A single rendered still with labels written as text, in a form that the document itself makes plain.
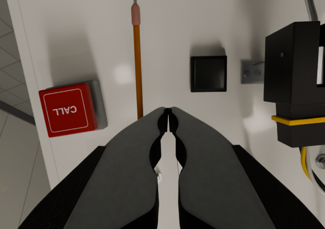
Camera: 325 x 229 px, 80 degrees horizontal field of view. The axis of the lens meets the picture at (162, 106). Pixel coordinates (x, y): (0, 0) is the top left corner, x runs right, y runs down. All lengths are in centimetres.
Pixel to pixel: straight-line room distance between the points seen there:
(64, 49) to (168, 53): 12
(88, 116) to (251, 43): 19
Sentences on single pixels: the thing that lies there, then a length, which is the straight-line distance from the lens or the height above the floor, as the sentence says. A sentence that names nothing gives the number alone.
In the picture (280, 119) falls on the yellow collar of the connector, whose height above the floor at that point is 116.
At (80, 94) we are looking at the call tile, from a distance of 21.
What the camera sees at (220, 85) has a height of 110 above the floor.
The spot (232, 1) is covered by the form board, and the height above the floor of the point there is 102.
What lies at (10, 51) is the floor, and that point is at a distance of 184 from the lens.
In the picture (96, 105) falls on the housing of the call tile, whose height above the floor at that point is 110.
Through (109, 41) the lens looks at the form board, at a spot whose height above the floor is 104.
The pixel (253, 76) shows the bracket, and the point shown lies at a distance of 24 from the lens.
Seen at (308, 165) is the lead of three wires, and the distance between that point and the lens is 20.
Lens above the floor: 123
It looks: 33 degrees down
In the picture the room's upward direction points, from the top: 172 degrees clockwise
